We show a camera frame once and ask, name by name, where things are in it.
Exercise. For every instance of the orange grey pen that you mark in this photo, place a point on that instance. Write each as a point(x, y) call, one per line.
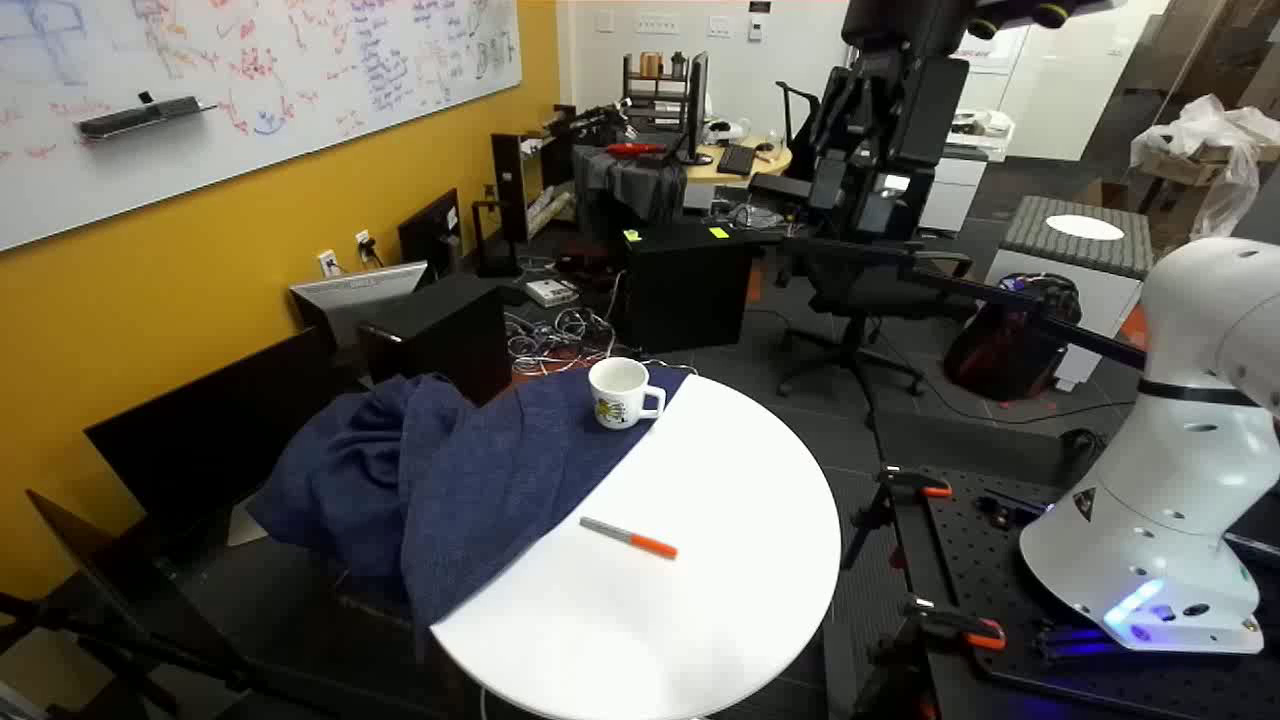
point(628, 538)

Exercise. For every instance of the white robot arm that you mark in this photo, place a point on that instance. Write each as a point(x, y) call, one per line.
point(1137, 543)

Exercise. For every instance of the white ceramic mug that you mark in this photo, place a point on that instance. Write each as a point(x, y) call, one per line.
point(624, 395)

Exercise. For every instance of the black computer case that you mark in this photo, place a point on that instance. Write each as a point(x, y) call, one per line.
point(447, 329)

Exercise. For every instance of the round white table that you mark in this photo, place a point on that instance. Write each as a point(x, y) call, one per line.
point(595, 629)

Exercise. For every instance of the black office chair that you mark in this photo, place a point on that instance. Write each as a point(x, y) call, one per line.
point(874, 142)

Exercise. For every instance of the dark blue cloth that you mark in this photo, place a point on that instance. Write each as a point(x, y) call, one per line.
point(426, 492)

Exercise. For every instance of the black shelf rack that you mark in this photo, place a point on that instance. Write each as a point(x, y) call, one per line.
point(664, 88)

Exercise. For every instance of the black orange clamp far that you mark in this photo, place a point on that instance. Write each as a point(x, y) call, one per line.
point(894, 486)

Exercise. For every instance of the black orange clamp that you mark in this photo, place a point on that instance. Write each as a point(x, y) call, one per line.
point(897, 687)
point(894, 486)

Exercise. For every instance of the black orange clamp near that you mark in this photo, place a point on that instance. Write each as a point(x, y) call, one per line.
point(897, 687)

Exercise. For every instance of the whiteboard with writing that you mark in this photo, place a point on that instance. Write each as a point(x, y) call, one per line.
point(279, 80)

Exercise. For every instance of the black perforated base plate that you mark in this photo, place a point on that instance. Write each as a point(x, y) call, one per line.
point(1046, 663)

